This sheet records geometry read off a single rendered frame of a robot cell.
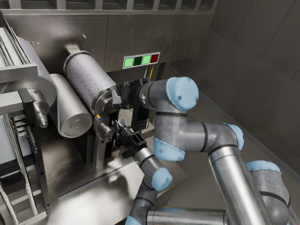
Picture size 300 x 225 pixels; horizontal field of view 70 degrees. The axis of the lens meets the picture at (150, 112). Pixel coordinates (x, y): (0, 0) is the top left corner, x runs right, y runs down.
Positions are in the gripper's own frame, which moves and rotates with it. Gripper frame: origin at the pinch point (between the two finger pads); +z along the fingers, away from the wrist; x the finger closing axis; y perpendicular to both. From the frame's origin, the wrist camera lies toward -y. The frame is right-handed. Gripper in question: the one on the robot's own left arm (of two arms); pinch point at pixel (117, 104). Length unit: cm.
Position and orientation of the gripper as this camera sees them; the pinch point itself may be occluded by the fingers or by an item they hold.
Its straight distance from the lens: 77.5
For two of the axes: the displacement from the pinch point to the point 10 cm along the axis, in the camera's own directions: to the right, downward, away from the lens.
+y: -2.0, -9.7, -1.6
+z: -5.8, -0.1, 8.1
